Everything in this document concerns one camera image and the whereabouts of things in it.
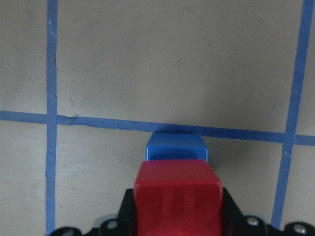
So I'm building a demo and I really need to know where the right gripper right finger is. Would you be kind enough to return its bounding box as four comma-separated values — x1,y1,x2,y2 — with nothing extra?
222,188,268,236

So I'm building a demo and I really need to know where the red wooden block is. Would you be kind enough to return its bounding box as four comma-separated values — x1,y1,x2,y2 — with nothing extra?
134,159,223,236

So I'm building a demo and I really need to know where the blue wooden block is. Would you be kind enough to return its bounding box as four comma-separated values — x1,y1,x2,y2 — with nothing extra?
145,133,209,165

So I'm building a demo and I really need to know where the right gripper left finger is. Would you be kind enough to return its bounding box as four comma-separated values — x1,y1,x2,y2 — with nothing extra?
98,189,137,236

